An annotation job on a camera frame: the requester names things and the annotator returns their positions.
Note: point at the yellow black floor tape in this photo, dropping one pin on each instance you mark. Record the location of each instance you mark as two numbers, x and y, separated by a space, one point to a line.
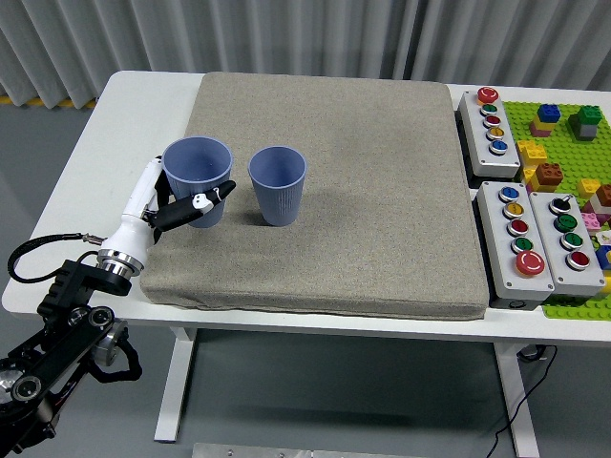
81 102

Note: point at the grey box black knob switch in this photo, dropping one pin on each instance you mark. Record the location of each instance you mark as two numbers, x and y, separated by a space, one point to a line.
558 262

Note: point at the grey five-button control box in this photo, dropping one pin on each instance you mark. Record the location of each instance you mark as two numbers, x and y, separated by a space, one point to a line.
478 138

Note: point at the green toy brick baseplate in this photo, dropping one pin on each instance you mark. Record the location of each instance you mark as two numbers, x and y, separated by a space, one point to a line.
563 148

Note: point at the brown toy brick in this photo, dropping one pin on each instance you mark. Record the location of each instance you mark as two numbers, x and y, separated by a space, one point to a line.
549 174
604 194

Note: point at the grey box large red button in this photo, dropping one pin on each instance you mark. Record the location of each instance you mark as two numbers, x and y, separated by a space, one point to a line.
496 248

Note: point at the pink toy brick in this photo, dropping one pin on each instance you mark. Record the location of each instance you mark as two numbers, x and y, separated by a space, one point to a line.
591 222

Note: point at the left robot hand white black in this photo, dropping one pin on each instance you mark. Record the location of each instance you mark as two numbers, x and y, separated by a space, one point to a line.
136 210

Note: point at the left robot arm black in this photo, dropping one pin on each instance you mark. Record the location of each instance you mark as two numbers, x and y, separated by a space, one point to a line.
71 296

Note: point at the grey toy brick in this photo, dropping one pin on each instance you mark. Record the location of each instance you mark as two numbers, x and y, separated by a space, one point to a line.
588 132

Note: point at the white table leg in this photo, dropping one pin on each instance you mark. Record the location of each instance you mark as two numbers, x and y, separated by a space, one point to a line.
520 405
174 381

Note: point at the blue toy brick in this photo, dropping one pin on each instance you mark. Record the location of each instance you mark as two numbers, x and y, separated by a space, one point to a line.
604 257
549 113

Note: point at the yellow toy brick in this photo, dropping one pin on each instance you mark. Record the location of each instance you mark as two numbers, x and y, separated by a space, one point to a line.
531 151
540 126
588 188
529 175

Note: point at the grey-brown fabric mat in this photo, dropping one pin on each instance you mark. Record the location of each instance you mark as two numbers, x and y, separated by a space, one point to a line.
358 191

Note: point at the blue ribbed plastic cup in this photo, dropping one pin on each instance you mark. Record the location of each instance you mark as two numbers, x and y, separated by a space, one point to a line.
279 205
195 157

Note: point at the green toy brick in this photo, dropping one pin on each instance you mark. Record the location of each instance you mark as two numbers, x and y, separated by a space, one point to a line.
586 116

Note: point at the grey pleated curtain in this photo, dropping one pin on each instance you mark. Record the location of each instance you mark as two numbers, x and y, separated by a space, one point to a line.
286 33

